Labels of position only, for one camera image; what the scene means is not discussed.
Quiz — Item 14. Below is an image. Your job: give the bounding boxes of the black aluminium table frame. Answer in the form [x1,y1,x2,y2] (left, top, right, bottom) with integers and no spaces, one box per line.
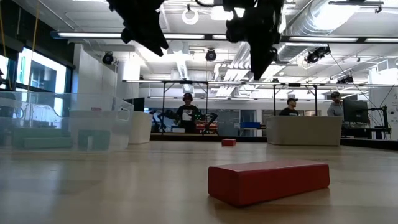
[150,132,398,152]

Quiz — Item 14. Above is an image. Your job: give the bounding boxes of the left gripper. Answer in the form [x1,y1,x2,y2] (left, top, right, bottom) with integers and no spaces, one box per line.
[107,0,170,57]

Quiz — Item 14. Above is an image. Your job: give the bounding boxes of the clear plastic bin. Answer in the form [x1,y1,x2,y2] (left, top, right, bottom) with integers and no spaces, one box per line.
[0,90,135,153]

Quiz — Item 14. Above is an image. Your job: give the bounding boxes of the white ring lamp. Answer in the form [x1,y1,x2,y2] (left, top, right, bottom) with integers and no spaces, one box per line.
[182,7,200,26]

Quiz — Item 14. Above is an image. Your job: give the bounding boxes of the linear ceiling light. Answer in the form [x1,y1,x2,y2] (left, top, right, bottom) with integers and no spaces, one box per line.
[287,36,360,43]
[57,32,122,39]
[163,33,206,40]

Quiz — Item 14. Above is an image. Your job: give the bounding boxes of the yellow cable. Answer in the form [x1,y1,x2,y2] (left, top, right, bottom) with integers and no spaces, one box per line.
[29,0,40,91]

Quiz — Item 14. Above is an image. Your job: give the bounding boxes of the white plastic bin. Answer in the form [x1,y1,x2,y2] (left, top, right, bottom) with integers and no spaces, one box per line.
[68,109,153,146]

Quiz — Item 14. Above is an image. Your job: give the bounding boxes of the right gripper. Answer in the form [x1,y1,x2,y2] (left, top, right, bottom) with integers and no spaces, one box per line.
[222,0,285,81]

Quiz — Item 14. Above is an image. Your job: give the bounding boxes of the black station frame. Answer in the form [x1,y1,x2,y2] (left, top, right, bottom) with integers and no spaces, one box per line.
[160,80,210,134]
[272,82,318,118]

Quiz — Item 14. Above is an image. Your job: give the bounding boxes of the person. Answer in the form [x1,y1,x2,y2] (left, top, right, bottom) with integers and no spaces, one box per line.
[175,92,200,134]
[326,91,345,118]
[279,97,300,117]

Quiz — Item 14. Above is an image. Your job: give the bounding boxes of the blue storage bin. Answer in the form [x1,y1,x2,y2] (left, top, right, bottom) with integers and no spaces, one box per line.
[239,121,261,130]

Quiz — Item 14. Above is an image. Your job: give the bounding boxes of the teal rectangular block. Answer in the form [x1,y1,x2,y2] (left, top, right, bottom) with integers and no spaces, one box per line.
[11,128,72,140]
[22,136,74,150]

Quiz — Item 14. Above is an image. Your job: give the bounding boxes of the silver ventilation duct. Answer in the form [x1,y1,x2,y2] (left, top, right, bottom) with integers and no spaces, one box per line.
[279,0,361,63]

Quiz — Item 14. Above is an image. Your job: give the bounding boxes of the black monitor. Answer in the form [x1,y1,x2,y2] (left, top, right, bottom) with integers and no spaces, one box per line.
[124,97,146,113]
[343,98,370,124]

